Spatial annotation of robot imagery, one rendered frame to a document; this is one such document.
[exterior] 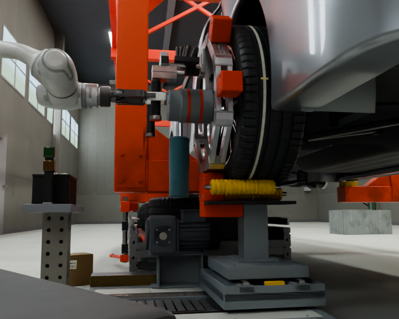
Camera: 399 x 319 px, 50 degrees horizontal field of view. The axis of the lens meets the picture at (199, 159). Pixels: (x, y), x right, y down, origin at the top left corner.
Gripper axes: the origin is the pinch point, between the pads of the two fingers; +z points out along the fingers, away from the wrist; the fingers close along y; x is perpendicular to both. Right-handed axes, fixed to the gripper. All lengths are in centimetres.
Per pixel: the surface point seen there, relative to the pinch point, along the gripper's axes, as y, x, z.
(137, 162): -59, -17, -5
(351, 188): -252, -17, 214
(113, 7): -456, 259, -34
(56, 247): -29, -55, -38
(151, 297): -32, -76, 0
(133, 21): -59, 56, -8
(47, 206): -10, -39, -38
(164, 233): -38, -51, 6
